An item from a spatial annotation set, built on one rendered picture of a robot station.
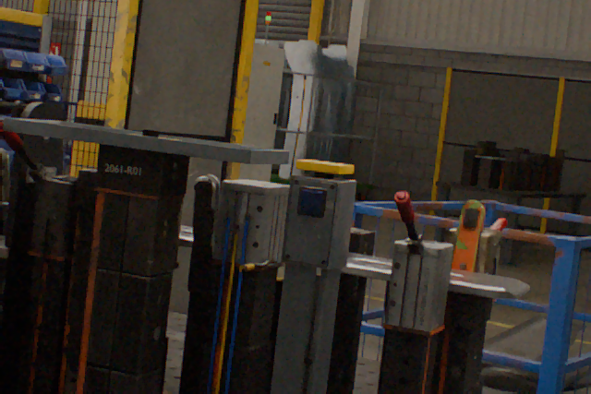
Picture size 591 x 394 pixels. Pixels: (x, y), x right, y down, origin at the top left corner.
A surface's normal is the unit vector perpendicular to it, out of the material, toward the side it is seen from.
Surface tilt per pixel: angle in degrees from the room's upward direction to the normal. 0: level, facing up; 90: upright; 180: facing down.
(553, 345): 90
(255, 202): 90
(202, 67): 91
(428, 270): 90
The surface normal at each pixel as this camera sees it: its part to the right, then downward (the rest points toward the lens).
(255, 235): -0.35, 0.01
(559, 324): -0.54, -0.02
